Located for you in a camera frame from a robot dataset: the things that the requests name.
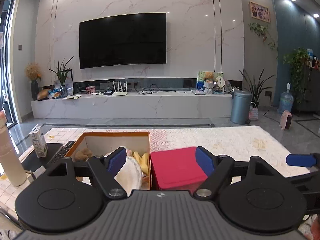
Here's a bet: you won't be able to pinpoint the brown braided plush rope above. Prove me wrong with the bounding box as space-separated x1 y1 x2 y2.
74 147 94 163

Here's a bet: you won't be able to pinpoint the pink white crochet toy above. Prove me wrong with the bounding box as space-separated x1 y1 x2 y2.
126 148 133 157

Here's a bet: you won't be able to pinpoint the yellow cleaning cloth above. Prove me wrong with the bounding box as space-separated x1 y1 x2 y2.
133 152 150 176

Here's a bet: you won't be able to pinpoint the white folded cloth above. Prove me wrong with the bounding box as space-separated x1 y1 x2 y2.
115 155 143 196

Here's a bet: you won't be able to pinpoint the orange cardboard box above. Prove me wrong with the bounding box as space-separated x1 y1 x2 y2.
66 131 152 190

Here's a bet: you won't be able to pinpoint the red lidded plastic container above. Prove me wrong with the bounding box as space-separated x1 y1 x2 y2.
150 147 207 193

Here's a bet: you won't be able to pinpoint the pink space heater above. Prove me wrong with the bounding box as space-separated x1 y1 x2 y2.
280 110 292 130

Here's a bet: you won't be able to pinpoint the white lace tablecloth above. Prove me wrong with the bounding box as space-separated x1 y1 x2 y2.
0 125 312 215

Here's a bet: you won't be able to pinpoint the black remote control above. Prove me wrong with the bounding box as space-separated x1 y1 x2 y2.
47 141 75 166

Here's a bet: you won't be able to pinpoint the woven pastel basket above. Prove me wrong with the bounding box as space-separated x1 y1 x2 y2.
248 101 259 121

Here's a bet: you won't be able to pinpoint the blue water jug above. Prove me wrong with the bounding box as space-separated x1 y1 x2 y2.
277 83 294 114

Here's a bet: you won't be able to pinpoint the milk carton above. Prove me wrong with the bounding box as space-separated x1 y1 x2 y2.
29 124 48 158

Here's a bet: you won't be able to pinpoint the blue metal trash bin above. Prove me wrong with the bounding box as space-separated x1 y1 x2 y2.
230 90 252 125

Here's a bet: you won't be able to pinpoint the white wifi router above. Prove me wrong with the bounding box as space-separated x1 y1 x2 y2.
112 81 127 96

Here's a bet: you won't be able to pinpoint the potted green plant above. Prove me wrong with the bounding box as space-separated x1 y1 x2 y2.
240 68 275 106

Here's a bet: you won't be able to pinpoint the teddy bear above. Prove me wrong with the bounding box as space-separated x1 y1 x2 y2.
203 72 214 83

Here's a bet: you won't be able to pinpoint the green picture board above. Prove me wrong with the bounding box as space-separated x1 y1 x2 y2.
196 70 225 94

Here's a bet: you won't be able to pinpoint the tall leafy plant on cabinet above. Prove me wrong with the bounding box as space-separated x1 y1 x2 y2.
283 48 310 105

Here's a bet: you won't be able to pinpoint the green plant in glass vase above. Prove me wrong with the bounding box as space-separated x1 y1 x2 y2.
49 57 74 98

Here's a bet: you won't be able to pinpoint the dried flowers in vase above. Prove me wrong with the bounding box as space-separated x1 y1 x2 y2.
25 62 41 100

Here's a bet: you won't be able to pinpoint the hanging ivy plant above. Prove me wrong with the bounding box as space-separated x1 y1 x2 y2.
248 22 278 52

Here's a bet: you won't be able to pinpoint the black wall television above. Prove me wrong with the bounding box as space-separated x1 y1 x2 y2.
79 12 167 69

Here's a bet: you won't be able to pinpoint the framed wall picture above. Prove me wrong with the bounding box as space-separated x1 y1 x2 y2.
249 1 271 23

